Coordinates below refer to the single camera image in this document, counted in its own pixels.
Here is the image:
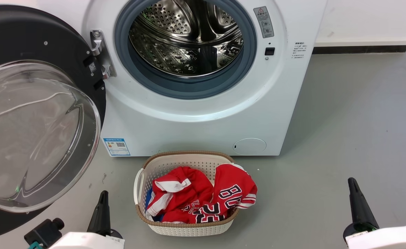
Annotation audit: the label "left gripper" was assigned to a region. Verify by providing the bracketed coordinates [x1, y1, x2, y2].
[87, 190, 123, 239]

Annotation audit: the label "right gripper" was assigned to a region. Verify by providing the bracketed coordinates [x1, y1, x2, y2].
[343, 177, 380, 244]

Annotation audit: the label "black round glass washer door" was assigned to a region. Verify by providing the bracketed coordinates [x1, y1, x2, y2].
[0, 4, 107, 241]

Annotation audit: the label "white front-load washing machine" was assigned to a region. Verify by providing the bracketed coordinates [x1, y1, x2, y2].
[37, 0, 328, 157]

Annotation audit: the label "grey metal door hinge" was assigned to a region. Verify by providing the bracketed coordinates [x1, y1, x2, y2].
[90, 30, 117, 79]

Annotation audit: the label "blue garment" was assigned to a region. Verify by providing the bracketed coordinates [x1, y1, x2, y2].
[145, 188, 163, 222]

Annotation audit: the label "blue energy label sticker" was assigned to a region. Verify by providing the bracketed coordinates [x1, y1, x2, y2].
[104, 138, 131, 156]

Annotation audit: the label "white woven-rim laundry basket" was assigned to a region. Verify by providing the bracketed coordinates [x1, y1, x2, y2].
[134, 151, 241, 237]

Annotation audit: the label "red garment with white trim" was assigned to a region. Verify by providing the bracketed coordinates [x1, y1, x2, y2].
[147, 166, 214, 222]

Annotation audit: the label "round white filter cover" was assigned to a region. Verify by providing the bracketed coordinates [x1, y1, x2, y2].
[233, 138, 267, 155]

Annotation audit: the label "red basketball jersey black letters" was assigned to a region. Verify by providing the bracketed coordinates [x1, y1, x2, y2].
[189, 163, 258, 223]

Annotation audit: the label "grey warning sticker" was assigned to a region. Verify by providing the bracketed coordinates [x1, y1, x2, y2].
[253, 6, 274, 38]

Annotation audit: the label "white power cable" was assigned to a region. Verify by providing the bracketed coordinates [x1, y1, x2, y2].
[0, 92, 77, 121]

